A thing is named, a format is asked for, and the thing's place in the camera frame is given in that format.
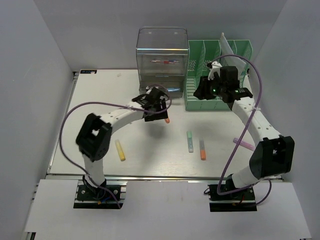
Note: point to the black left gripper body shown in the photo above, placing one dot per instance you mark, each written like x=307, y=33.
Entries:
x=157, y=107

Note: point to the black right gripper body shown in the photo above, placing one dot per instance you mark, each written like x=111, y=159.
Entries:
x=216, y=88

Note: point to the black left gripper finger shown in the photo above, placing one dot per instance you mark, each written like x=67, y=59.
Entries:
x=155, y=117
x=163, y=106

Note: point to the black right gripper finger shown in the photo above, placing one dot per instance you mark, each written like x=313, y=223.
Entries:
x=203, y=81
x=201, y=93

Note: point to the blue highlighter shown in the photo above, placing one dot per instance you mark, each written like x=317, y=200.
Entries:
x=174, y=89

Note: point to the mesh document pouch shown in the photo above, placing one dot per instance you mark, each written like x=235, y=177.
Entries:
x=229, y=59

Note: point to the green cap highlighter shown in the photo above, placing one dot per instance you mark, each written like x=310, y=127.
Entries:
x=190, y=141

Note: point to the red pen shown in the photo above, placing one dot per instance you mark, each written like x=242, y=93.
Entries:
x=157, y=61

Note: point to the clear drawer storage box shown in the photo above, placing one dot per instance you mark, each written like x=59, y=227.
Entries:
x=162, y=56

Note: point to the yellow highlighter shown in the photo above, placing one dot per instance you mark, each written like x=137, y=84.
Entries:
x=120, y=151

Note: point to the orange grey highlighter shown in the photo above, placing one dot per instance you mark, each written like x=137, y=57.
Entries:
x=202, y=149

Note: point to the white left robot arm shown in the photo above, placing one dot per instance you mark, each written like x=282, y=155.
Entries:
x=94, y=137

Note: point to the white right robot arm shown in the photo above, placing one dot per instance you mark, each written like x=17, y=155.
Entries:
x=273, y=154

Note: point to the pink highlighter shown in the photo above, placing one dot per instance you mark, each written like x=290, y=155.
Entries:
x=244, y=144

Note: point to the black label sticker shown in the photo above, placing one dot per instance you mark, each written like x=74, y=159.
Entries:
x=88, y=71

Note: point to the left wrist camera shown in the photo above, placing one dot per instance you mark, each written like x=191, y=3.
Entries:
x=148, y=88

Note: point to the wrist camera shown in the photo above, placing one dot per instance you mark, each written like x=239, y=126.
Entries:
x=214, y=67
x=148, y=88

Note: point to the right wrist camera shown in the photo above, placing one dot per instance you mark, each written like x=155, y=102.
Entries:
x=214, y=67

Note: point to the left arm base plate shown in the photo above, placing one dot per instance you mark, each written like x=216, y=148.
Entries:
x=86, y=199

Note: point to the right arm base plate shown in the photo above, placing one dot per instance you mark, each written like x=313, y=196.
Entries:
x=242, y=201

